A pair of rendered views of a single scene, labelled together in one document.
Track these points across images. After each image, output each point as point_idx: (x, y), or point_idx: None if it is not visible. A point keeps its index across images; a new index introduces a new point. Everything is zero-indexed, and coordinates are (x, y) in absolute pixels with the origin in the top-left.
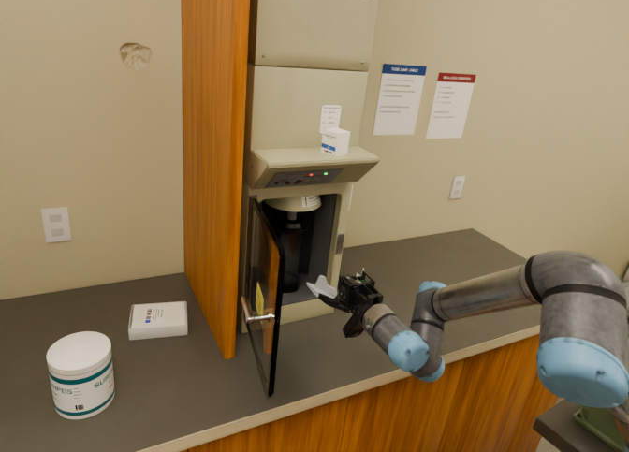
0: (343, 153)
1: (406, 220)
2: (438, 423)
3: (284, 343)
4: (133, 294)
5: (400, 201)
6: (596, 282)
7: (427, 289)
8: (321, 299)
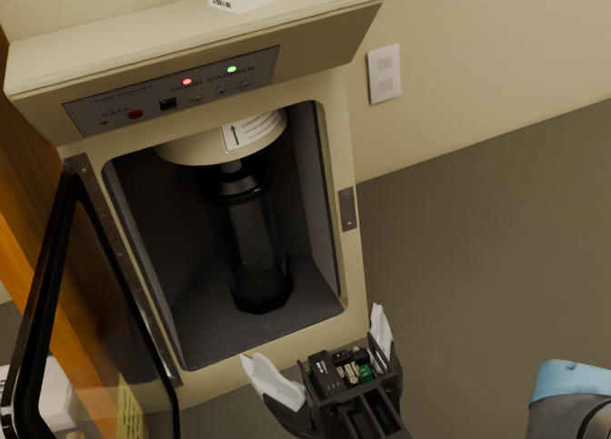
0: None
1: (525, 90)
2: None
3: (258, 433)
4: (2, 334)
5: (507, 56)
6: None
7: (561, 395)
8: (271, 411)
